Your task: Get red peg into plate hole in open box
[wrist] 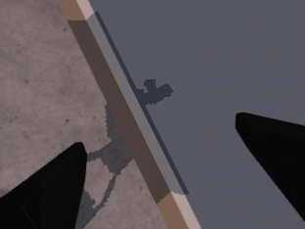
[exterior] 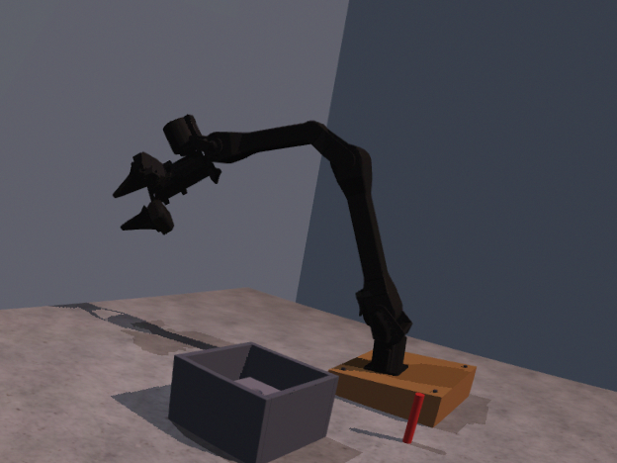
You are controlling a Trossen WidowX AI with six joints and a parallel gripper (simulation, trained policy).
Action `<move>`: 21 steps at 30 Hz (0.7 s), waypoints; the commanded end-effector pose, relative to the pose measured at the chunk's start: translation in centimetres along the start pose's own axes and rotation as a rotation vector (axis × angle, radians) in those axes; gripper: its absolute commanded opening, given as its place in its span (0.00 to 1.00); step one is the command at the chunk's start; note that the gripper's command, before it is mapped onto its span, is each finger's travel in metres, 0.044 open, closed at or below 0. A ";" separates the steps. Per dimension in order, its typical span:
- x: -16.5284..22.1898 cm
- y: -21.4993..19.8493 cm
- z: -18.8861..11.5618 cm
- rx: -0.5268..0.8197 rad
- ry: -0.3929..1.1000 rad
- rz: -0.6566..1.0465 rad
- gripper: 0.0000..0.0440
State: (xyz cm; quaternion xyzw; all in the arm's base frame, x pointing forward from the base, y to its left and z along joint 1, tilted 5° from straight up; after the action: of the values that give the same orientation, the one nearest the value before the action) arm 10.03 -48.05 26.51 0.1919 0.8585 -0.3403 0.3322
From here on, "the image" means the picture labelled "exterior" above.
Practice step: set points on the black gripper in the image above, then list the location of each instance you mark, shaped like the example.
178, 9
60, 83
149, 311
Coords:
155, 216

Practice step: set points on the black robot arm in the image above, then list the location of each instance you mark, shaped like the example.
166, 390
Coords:
378, 300

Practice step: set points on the red peg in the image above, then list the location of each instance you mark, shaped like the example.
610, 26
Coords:
413, 418

